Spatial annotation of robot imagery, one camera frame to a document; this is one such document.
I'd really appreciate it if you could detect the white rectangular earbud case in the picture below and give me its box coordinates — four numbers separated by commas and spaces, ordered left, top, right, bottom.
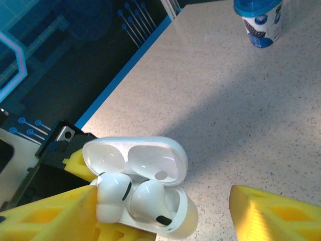
82, 136, 199, 239

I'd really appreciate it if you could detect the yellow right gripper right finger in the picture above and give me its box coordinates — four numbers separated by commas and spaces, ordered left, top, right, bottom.
230, 184, 321, 241

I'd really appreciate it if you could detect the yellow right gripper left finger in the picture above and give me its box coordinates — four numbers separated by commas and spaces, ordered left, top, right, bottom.
0, 185, 101, 241

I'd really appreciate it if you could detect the blue lid yogurt cup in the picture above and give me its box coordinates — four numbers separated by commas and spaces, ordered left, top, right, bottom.
233, 0, 284, 49

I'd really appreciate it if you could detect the white stemmed earbud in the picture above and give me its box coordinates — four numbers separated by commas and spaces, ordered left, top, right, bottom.
96, 172, 134, 224
129, 179, 174, 226

